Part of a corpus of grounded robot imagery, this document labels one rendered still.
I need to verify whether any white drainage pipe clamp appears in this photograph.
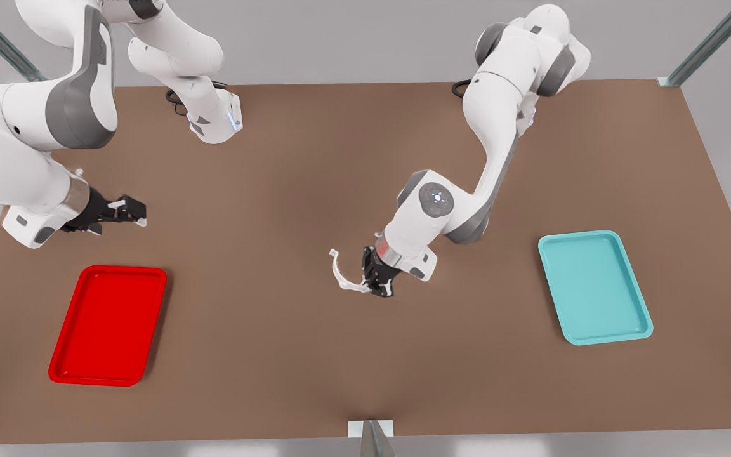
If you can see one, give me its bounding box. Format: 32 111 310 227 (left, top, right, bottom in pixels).
329 249 371 294

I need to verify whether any red rectangular tray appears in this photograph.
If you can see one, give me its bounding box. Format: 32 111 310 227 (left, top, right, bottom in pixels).
48 265 168 387

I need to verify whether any teal rectangular tray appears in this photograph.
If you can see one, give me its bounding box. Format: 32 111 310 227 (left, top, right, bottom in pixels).
537 230 654 347

